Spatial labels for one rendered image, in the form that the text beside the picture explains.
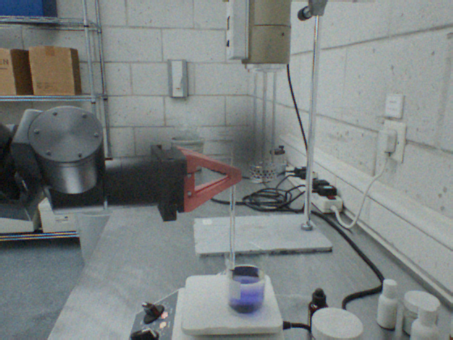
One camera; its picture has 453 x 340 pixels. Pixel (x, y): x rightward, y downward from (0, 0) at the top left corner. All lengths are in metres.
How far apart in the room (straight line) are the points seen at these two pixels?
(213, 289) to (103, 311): 0.22
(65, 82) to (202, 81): 0.92
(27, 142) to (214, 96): 2.56
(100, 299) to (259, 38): 0.56
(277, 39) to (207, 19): 2.09
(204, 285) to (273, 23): 0.51
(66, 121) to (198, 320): 0.27
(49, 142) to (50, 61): 2.27
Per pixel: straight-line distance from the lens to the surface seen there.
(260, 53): 0.81
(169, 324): 0.53
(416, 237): 0.83
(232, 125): 2.91
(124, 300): 0.71
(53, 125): 0.36
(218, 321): 0.49
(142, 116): 2.89
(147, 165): 0.41
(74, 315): 0.70
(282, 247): 0.85
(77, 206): 0.42
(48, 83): 2.62
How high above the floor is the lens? 1.12
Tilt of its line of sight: 14 degrees down
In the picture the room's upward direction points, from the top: straight up
